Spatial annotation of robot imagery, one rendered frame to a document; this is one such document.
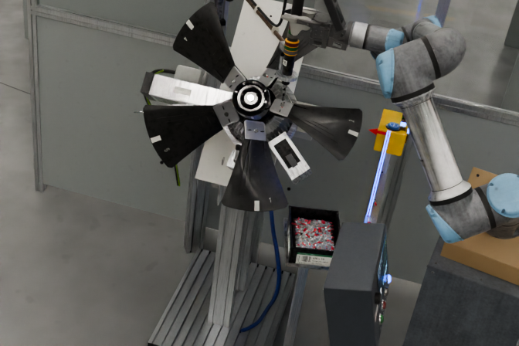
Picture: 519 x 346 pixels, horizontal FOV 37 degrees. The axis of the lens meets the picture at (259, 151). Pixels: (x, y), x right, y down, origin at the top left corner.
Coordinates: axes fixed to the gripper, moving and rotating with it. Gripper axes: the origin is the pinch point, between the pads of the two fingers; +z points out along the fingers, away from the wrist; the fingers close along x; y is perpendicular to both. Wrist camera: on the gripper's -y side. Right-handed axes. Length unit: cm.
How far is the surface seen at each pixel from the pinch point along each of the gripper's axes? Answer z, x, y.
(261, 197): -4, -20, 54
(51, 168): 117, 70, 136
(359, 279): -39, -80, 25
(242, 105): 8.5, -6.7, 31.0
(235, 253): 7, 8, 103
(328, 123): -19.0, -2.0, 32.9
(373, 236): -40, -63, 25
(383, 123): -35, 25, 43
